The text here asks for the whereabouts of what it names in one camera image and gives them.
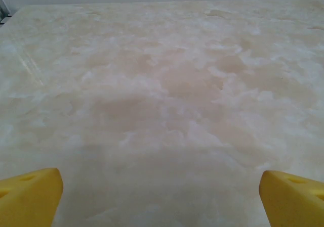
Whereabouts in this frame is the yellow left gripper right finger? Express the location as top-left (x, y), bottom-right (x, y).
top-left (258, 170), bottom-right (324, 227)

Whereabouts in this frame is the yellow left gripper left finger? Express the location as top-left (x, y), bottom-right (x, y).
top-left (0, 168), bottom-right (64, 227)

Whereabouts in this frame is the aluminium frame post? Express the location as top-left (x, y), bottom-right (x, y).
top-left (0, 0), bottom-right (12, 25)

